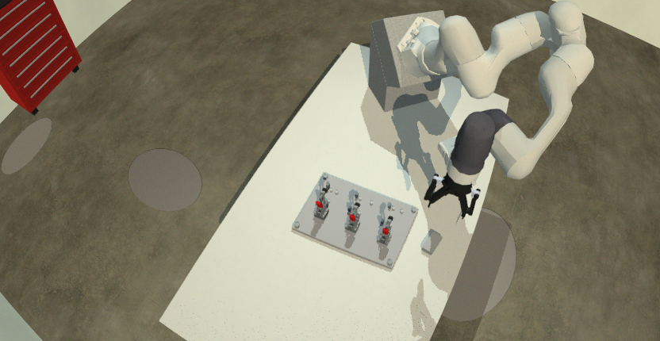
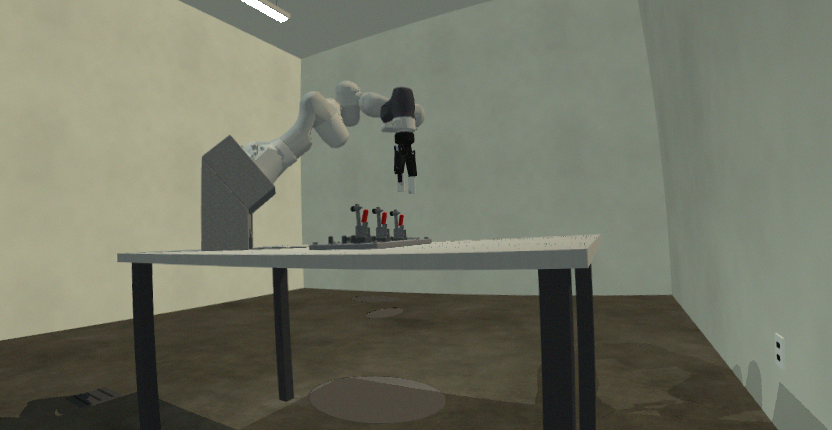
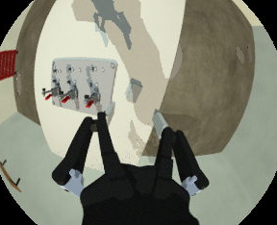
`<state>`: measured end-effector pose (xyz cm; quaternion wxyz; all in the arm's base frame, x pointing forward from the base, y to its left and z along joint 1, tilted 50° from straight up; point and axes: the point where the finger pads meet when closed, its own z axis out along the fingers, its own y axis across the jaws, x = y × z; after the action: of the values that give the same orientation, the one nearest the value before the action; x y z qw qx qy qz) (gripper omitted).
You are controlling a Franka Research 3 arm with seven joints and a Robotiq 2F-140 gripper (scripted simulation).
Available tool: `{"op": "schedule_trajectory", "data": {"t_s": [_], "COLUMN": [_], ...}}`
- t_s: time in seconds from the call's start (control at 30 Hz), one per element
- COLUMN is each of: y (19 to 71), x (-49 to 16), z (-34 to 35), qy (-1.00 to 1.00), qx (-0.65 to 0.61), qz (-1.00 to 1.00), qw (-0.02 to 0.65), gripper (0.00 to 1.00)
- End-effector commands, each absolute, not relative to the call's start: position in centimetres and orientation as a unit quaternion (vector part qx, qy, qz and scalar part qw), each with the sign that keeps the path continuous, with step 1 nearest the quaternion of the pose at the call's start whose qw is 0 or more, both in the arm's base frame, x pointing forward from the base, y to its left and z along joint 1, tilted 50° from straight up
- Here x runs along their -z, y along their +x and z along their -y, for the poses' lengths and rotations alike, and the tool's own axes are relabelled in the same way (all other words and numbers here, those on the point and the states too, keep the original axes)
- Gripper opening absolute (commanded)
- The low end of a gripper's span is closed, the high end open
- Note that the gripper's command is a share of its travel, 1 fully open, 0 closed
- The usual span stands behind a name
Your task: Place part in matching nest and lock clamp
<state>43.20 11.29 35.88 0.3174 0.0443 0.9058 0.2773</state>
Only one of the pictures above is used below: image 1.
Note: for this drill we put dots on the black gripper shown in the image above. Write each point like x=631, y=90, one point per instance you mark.
x=462, y=190

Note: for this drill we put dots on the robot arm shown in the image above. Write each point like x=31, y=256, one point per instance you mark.
x=455, y=47

